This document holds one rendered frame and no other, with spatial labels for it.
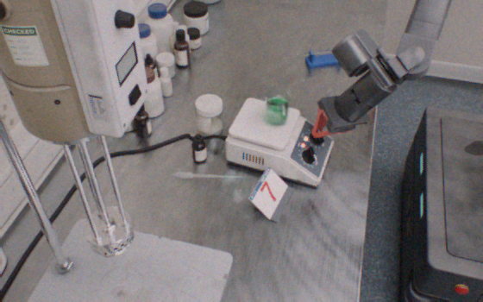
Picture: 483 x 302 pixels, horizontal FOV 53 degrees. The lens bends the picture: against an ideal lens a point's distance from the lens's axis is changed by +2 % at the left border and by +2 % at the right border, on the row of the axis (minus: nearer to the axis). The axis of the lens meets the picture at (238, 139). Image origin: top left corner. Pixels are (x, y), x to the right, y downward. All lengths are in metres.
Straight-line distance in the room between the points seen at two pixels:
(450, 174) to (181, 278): 1.03
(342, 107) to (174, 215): 0.38
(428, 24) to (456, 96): 1.71
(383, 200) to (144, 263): 1.29
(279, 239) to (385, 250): 0.99
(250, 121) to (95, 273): 0.41
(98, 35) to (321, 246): 0.60
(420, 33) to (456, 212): 0.78
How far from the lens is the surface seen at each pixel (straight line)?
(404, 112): 2.39
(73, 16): 0.43
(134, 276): 0.86
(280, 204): 0.94
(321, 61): 1.29
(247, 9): 1.51
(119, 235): 0.71
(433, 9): 0.90
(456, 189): 1.61
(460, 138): 1.78
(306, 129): 1.01
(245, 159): 0.98
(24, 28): 0.45
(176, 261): 0.87
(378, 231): 1.89
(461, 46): 2.59
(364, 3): 1.59
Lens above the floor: 1.50
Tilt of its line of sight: 45 degrees down
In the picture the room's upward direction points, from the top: 1 degrees clockwise
